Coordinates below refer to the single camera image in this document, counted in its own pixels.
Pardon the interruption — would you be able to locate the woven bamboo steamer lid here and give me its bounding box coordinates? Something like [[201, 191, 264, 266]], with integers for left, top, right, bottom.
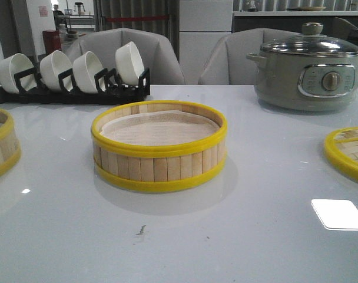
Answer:
[[324, 127, 358, 182]]

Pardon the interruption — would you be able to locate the bamboo steamer tray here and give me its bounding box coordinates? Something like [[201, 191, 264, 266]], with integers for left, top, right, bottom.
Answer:
[[91, 100, 227, 192], [0, 108, 21, 176]]

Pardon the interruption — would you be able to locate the white liner in centre tray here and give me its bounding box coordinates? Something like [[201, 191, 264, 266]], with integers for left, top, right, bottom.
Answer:
[[100, 110, 220, 146]]

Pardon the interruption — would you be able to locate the grey chair left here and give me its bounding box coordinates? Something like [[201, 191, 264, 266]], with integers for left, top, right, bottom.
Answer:
[[65, 28, 185, 85]]

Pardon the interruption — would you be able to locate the grey chair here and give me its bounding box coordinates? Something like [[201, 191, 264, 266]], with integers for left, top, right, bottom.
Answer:
[[198, 28, 296, 85], [65, 28, 185, 85]]

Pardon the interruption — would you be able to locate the black bowl rack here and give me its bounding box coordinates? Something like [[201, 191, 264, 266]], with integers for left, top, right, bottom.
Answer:
[[0, 67, 150, 106]]

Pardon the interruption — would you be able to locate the white bowl right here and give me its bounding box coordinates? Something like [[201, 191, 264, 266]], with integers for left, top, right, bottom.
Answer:
[[115, 41, 144, 85]]

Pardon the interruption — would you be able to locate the white bowl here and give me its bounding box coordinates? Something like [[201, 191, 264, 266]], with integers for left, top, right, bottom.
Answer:
[[115, 41, 144, 85], [40, 50, 72, 92], [0, 53, 34, 94], [72, 51, 104, 94]]

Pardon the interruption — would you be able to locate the grey chair right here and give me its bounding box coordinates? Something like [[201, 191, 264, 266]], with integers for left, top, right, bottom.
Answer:
[[198, 28, 296, 85]]

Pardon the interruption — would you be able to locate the white cabinet background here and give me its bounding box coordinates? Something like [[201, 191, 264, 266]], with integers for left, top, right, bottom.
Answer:
[[178, 1, 233, 85]]

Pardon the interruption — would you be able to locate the grey electric cooking pot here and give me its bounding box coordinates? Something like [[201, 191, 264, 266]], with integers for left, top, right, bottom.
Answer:
[[246, 51, 358, 112]]

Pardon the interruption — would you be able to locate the red cylinder bin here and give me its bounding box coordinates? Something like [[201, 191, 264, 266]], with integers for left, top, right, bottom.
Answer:
[[42, 30, 61, 55]]

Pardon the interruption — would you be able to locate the glass pot lid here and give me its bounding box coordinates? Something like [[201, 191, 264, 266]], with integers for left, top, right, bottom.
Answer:
[[260, 22, 358, 57]]

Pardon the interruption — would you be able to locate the white bowl far left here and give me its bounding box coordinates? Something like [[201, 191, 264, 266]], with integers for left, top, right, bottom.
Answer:
[[0, 53, 34, 94]]

